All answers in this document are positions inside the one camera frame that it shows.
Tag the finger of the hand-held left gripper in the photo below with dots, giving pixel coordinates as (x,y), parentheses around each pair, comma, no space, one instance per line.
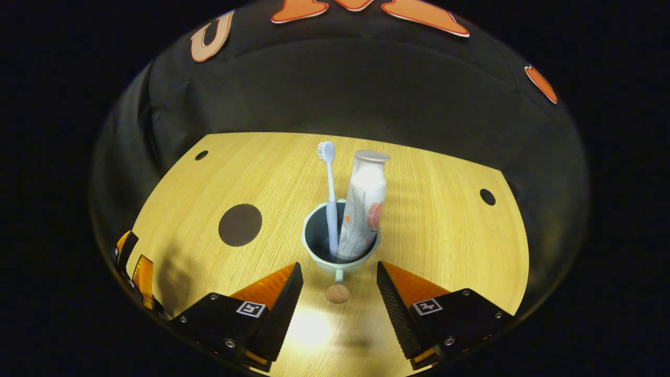
(142,277)
(128,248)

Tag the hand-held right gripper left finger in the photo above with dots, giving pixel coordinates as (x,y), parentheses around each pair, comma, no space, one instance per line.
(280,314)

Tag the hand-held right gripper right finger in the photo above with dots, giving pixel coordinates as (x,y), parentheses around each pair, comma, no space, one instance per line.
(400,314)

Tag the dark round coaster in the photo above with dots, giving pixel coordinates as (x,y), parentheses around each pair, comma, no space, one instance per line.
(239,225)

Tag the white toothpaste tube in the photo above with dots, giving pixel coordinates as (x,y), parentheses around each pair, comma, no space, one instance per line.
(364,204)

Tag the light blue toothbrush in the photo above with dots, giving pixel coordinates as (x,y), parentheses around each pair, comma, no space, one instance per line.
(331,209)

